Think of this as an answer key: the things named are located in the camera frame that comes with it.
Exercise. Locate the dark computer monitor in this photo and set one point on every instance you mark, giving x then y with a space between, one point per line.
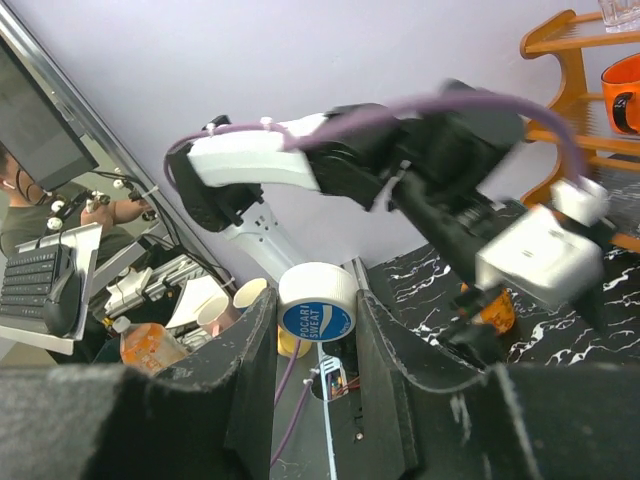
35 132

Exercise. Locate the orange drink bottle background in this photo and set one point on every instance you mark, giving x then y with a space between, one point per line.
147 347

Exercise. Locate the small white bottle cap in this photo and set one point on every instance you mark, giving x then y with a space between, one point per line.
317 302

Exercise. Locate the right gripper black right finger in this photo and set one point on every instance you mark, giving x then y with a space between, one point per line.
428 416

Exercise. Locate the yellow mug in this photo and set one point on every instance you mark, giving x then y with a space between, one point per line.
287 344

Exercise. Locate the left clear glass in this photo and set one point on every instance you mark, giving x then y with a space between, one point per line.
620 15

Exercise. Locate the cream blue mug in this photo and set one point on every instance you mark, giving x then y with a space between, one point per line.
248 293

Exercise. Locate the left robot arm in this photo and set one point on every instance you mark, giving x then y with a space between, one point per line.
431 154

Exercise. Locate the grey slotted cable duct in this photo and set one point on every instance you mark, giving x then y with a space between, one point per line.
324 363

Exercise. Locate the black computer mouse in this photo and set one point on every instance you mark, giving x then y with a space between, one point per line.
61 307

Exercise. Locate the person in dark shirt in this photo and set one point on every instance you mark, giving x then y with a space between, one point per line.
33 212

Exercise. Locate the orange wooden shelf rack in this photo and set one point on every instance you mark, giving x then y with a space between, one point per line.
613 159

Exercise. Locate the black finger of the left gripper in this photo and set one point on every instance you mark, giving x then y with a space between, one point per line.
589 305

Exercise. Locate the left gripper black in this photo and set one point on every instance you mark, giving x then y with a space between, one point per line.
458 229

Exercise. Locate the orange mug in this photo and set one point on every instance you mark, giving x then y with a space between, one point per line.
620 88

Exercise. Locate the black keyboard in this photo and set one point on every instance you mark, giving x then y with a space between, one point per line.
28 279

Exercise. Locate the aluminium front rail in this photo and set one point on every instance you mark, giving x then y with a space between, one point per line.
356 268

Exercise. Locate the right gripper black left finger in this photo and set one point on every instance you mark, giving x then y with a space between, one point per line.
209 416

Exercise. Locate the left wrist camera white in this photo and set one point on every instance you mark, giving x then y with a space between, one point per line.
540 257

